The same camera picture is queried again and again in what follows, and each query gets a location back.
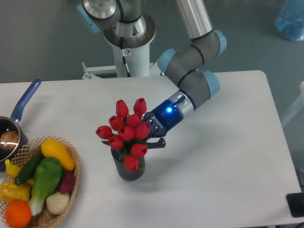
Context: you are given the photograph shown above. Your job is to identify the orange fruit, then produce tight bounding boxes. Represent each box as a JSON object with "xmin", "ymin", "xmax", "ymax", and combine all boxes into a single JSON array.
[{"xmin": 4, "ymin": 200, "xmax": 32, "ymax": 228}]

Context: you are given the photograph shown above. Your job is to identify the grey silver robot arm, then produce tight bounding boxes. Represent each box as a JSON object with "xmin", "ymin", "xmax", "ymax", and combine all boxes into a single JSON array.
[{"xmin": 76, "ymin": 0, "xmax": 227, "ymax": 149}]

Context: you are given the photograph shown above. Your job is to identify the brown bread roll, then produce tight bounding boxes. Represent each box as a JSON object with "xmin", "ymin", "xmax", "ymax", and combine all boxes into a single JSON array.
[{"xmin": 0, "ymin": 131, "xmax": 19, "ymax": 151}]

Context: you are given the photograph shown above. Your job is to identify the white garlic bulb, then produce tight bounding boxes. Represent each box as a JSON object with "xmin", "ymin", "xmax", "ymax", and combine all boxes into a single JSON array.
[{"xmin": 46, "ymin": 192, "xmax": 69, "ymax": 215}]

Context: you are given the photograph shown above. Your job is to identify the white frame at right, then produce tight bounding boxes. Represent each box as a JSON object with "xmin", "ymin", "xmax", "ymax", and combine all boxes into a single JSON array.
[{"xmin": 281, "ymin": 81, "xmax": 304, "ymax": 128}]

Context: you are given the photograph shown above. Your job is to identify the yellow squash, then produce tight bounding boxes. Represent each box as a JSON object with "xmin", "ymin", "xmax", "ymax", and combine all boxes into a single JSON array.
[{"xmin": 41, "ymin": 139, "xmax": 76, "ymax": 171}]

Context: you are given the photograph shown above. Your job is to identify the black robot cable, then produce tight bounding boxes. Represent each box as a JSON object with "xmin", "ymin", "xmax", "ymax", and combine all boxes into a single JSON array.
[{"xmin": 119, "ymin": 37, "xmax": 132, "ymax": 77}]

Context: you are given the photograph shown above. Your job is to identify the blue handled saucepan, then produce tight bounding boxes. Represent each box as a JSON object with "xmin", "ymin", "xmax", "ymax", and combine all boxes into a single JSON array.
[{"xmin": 0, "ymin": 79, "xmax": 41, "ymax": 171}]

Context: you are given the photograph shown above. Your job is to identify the red tulip bouquet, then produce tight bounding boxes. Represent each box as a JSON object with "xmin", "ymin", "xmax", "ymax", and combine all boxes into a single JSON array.
[{"xmin": 95, "ymin": 98, "xmax": 151, "ymax": 171}]

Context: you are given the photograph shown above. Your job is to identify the dark grey ribbed vase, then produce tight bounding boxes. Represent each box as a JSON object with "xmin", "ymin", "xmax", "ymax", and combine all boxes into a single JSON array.
[{"xmin": 111, "ymin": 149, "xmax": 145, "ymax": 181}]

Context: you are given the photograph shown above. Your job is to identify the dark green cucumber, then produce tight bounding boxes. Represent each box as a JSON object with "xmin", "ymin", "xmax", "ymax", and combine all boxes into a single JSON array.
[{"xmin": 14, "ymin": 150, "xmax": 45, "ymax": 185}]

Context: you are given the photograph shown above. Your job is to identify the woven wicker basket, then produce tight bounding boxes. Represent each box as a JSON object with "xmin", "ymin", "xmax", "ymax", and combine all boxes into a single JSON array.
[{"xmin": 0, "ymin": 136, "xmax": 80, "ymax": 228}]

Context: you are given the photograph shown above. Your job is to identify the black device at edge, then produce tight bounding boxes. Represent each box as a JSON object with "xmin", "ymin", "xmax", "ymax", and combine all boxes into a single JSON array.
[{"xmin": 286, "ymin": 192, "xmax": 304, "ymax": 218}]

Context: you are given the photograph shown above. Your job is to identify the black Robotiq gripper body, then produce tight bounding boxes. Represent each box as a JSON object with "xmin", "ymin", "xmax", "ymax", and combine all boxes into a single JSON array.
[{"xmin": 143, "ymin": 100, "xmax": 183, "ymax": 138}]

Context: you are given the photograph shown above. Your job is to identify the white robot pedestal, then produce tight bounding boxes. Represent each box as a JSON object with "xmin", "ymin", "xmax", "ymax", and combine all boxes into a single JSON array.
[{"xmin": 82, "ymin": 18, "xmax": 163, "ymax": 79}]

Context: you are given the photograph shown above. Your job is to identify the green bok choy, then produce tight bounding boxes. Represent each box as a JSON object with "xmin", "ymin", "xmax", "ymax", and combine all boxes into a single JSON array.
[{"xmin": 28, "ymin": 157, "xmax": 63, "ymax": 216}]

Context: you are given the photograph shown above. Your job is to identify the yellow bell pepper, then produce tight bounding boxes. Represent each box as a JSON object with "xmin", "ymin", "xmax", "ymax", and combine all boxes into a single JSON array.
[{"xmin": 0, "ymin": 181, "xmax": 31, "ymax": 204}]

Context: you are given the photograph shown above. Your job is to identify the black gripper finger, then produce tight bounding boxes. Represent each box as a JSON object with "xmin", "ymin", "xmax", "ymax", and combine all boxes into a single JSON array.
[{"xmin": 147, "ymin": 137, "xmax": 166, "ymax": 148}]

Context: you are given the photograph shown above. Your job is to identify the small yellow gourd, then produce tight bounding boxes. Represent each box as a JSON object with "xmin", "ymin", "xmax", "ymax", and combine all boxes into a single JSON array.
[{"xmin": 5, "ymin": 159, "xmax": 21, "ymax": 178}]

